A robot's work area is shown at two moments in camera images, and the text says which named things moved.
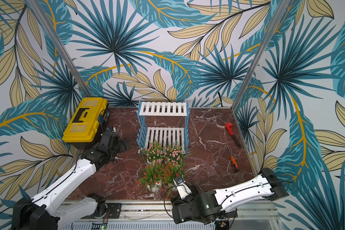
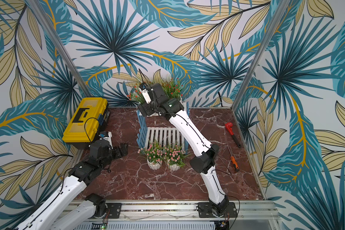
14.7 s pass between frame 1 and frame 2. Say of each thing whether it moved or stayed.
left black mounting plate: stayed
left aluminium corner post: stayed
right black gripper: moved
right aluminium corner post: stayed
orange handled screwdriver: stayed
